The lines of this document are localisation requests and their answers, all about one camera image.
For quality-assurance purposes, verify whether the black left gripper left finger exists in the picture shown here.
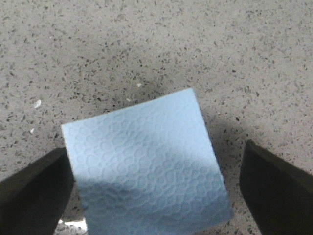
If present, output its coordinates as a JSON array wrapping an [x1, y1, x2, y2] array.
[[0, 148, 74, 235]]

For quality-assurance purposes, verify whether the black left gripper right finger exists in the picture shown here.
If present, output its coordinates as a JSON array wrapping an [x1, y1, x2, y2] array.
[[239, 140, 313, 235]]

